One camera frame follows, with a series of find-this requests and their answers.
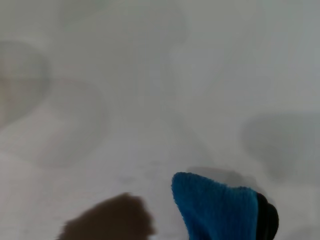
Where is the blue rag with black trim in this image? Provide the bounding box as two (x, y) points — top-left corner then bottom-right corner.
(170, 171), (280, 240)

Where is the dark brown liquid puddle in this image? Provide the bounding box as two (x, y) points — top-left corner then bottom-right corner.
(58, 192), (156, 240)

